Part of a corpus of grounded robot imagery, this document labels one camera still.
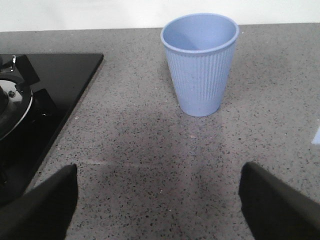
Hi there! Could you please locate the black glass gas cooktop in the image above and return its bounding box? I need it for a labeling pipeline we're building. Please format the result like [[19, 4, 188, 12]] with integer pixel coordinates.
[[0, 53, 104, 206]]

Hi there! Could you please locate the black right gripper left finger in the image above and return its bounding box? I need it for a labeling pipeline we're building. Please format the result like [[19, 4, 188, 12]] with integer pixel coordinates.
[[0, 164, 78, 240]]

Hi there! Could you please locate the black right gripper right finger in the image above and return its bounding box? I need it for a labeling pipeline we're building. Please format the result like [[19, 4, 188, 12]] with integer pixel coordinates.
[[238, 162, 320, 240]]

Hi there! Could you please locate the right burner with pot support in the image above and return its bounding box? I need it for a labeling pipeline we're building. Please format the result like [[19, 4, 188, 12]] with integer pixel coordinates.
[[0, 54, 58, 140]]

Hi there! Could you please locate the light blue ribbed cup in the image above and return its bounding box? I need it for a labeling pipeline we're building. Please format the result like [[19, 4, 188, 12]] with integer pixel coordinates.
[[160, 13, 240, 117]]

